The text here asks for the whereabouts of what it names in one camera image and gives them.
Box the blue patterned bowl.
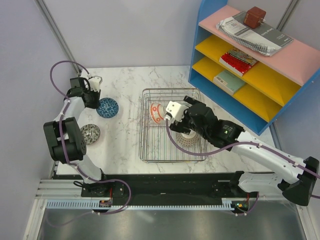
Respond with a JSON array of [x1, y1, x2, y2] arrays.
[[96, 97, 119, 119]]

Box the brown patterned bowl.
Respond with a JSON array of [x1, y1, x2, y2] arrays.
[[175, 132, 200, 148]]

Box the orange patterned glass bowl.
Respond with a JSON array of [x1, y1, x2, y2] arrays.
[[149, 102, 166, 124]]

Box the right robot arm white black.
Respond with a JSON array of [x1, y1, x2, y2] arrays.
[[165, 96, 320, 207]]

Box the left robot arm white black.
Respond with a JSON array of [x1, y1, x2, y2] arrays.
[[43, 76, 110, 197]]

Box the grey patterned bowl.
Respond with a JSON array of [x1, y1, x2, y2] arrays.
[[80, 124, 101, 145]]

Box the light green book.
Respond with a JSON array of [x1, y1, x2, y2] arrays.
[[213, 70, 246, 96]]

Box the red patterned book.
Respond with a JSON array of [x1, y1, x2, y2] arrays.
[[219, 47, 258, 77]]

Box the colourful wooden shelf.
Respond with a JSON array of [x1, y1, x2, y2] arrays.
[[188, 0, 320, 135]]

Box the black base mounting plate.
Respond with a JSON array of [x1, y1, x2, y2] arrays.
[[51, 171, 276, 206]]

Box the spiral bound notebook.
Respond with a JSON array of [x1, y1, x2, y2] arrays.
[[216, 17, 281, 57]]

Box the grey setup guide booklet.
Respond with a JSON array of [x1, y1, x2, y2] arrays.
[[232, 11, 294, 56]]

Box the brown cube power adapter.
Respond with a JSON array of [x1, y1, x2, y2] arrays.
[[243, 6, 266, 29]]

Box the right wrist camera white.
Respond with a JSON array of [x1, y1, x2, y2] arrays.
[[164, 101, 189, 123]]

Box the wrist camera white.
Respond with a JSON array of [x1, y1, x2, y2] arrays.
[[87, 74, 103, 92], [164, 101, 189, 123]]

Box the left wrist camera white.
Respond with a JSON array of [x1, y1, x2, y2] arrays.
[[87, 74, 103, 92]]

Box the metal wire dish rack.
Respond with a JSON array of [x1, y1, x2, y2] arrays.
[[138, 88, 207, 163]]

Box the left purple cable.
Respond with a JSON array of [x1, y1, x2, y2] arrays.
[[44, 60, 133, 227]]

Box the purple cable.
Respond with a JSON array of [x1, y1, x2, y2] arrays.
[[165, 118, 320, 217], [44, 60, 133, 227]]

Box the aluminium frame rail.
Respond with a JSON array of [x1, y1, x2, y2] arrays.
[[35, 179, 82, 200]]

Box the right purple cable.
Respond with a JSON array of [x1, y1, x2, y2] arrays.
[[165, 118, 320, 217]]

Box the light blue cable duct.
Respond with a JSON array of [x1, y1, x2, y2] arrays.
[[45, 198, 246, 211]]

